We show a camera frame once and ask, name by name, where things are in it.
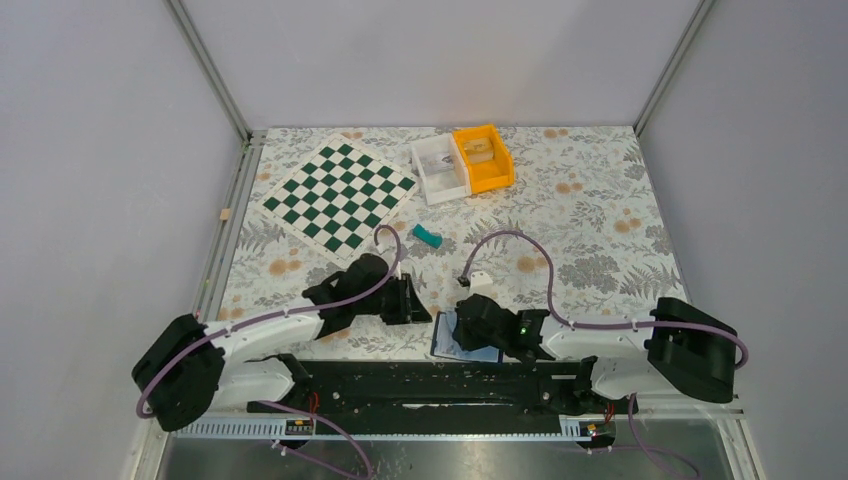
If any white plastic bin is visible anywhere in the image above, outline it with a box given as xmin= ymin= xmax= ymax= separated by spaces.
xmin=410 ymin=133 xmax=471 ymax=206

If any green white chessboard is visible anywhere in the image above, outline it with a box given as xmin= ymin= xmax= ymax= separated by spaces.
xmin=257 ymin=134 xmax=419 ymax=266

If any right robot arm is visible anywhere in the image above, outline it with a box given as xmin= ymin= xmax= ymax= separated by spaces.
xmin=453 ymin=294 xmax=747 ymax=412

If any navy blue card holder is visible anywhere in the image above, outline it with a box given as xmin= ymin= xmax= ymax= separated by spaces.
xmin=430 ymin=311 xmax=503 ymax=364

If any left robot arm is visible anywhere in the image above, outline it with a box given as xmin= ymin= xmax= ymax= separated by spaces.
xmin=131 ymin=254 xmax=433 ymax=432

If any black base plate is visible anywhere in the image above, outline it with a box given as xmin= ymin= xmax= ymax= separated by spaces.
xmin=247 ymin=356 xmax=629 ymax=426

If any floral table mat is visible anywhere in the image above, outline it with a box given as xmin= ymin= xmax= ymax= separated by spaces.
xmin=218 ymin=126 xmax=686 ymax=322

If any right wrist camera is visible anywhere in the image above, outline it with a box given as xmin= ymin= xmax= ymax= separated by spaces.
xmin=457 ymin=271 xmax=494 ymax=299

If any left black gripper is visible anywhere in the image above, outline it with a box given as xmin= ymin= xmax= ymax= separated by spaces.
xmin=355 ymin=272 xmax=432 ymax=325

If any orange plastic bin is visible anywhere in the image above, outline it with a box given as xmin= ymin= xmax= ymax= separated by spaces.
xmin=452 ymin=124 xmax=515 ymax=194

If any wooden block in orange bin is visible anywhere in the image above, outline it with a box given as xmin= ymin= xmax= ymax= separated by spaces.
xmin=462 ymin=137 xmax=494 ymax=164

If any teal block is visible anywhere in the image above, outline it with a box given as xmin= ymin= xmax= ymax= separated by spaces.
xmin=412 ymin=224 xmax=443 ymax=249

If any perforated metal rail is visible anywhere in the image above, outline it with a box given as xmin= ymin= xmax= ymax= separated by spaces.
xmin=173 ymin=414 xmax=600 ymax=442

